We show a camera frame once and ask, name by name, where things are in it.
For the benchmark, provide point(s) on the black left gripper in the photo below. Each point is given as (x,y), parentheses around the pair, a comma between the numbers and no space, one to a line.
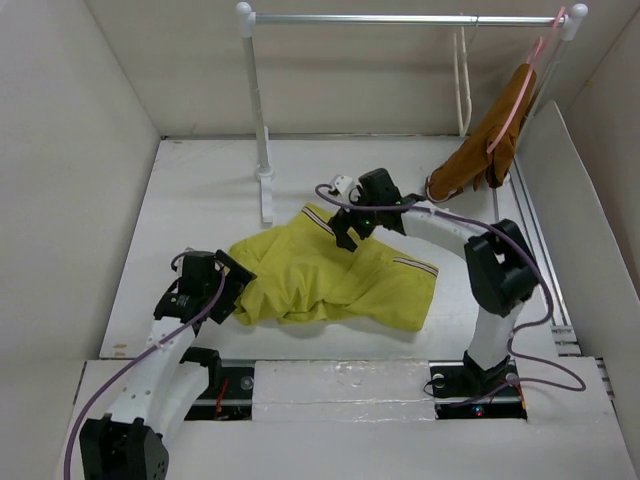
(235,281)

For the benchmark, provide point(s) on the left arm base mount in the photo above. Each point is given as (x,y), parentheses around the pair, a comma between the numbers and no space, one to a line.
(231,397)

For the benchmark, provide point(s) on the brown trousers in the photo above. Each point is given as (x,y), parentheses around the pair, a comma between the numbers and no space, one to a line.
(470,164)

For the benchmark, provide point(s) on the white hanger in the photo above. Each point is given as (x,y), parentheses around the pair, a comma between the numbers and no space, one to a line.
(464,104)

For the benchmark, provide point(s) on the pink hanger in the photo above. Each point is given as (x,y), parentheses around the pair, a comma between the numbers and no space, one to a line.
(534,55)

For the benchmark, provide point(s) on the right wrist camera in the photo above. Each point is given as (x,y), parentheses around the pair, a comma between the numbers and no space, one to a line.
(342,186)

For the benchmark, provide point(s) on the white clothes rack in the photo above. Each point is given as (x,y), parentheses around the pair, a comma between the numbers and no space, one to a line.
(248,19)

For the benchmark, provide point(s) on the yellow trousers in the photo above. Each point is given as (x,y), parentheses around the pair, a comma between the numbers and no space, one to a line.
(302,276)

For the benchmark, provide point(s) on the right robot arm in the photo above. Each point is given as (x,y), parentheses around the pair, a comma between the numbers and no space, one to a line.
(500,268)

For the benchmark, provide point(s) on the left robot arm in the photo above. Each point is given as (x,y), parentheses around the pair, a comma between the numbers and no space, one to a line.
(172,380)

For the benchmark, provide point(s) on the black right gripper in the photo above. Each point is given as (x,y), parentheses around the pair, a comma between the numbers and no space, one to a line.
(341,222)

